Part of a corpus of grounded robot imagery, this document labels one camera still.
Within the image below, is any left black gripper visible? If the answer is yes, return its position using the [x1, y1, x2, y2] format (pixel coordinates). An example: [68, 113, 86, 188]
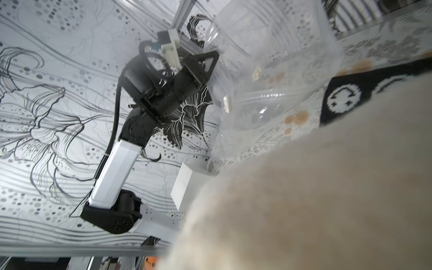
[119, 50, 220, 124]

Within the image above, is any clear plastic vacuum bag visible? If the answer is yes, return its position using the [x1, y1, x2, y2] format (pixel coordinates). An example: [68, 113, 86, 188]
[204, 1, 343, 158]

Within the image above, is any beige fluffy cloth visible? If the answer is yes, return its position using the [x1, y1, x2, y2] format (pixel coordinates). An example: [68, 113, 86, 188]
[157, 73, 432, 270]

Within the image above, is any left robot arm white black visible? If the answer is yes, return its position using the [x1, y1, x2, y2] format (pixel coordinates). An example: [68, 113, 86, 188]
[81, 51, 219, 235]

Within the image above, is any white box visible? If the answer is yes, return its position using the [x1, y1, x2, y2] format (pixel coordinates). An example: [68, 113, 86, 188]
[171, 163, 213, 212]

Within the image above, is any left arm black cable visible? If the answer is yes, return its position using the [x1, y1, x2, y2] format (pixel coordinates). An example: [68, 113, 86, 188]
[69, 57, 159, 218]

